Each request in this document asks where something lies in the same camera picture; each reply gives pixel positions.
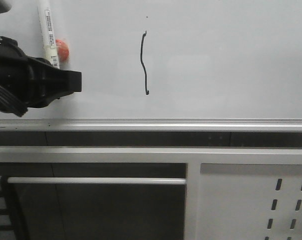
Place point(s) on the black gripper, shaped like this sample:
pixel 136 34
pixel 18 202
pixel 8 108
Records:
pixel 31 82

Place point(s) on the white whiteboard marker pen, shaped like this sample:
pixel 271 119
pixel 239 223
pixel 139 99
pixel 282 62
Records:
pixel 48 35

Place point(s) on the red round magnet on marker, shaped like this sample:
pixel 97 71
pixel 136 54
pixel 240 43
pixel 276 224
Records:
pixel 63 50

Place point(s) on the grey black striped chair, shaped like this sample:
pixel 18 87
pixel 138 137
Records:
pixel 11 219

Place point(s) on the white whiteboard with aluminium frame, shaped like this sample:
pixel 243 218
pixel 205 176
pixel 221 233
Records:
pixel 177 65

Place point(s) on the white metal rack frame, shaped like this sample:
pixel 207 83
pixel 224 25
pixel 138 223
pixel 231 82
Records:
pixel 156 193

